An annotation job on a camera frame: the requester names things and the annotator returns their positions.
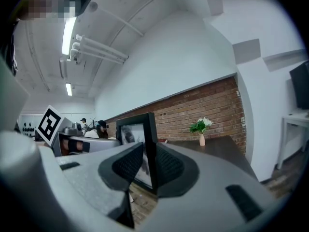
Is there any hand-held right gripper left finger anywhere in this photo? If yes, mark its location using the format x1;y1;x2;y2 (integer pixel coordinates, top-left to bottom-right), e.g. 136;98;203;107
38;141;146;229

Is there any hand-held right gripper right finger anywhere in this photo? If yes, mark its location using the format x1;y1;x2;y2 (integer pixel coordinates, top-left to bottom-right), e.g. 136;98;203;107
144;142;286;232

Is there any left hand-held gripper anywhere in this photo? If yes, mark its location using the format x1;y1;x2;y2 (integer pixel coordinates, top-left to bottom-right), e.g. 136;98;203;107
35;104;121;158

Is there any black picture frame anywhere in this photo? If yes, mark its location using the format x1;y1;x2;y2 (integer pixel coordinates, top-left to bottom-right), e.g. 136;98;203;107
115;112;159;195

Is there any person's left hand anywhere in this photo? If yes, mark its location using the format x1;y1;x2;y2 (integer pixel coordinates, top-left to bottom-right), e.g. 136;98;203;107
60;139;84;156

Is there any white board with black shapes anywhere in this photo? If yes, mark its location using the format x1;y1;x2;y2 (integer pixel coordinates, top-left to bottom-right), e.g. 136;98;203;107
21;120;37;138

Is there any bare branch plant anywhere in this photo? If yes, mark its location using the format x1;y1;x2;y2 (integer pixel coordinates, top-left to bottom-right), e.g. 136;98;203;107
86;116;99;131

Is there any white flower bouquet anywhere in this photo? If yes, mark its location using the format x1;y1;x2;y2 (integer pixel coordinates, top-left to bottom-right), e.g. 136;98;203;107
189;116;213;134

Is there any person's black shirt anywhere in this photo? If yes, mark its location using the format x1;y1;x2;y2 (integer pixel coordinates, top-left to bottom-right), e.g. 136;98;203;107
0;20;19;77

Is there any white ceiling pipe bundle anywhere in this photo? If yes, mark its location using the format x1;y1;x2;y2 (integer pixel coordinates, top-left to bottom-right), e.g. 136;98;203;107
69;34;130;65

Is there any long ceiling light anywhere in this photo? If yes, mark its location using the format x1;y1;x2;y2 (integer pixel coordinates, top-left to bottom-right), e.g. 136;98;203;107
62;16;77;56

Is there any white side table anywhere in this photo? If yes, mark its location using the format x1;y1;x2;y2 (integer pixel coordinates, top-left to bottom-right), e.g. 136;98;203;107
277;112;309;170

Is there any thin white ceiling pipe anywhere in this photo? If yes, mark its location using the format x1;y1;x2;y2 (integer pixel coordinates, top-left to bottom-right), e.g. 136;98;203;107
96;7;145;37

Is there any black monitor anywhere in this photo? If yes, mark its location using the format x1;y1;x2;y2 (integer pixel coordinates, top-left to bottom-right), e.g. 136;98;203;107
289;60;309;111

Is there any black head-worn camera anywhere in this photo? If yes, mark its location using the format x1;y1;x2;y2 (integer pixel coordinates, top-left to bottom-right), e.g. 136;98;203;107
74;0;94;17

